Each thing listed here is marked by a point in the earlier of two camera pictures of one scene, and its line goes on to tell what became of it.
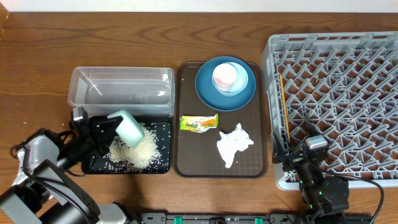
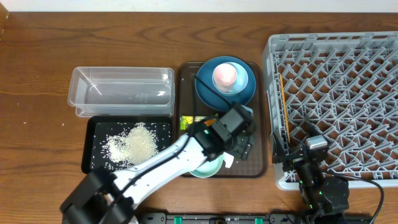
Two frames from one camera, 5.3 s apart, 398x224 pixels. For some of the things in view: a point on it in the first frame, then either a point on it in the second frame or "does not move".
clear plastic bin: x=140 y=91 does not move
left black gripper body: x=82 y=146 to x=239 y=148
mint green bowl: x=129 y=131 to x=207 y=168
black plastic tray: x=152 y=155 does not move
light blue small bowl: x=240 y=83 does not move
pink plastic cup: x=224 y=76 does not move
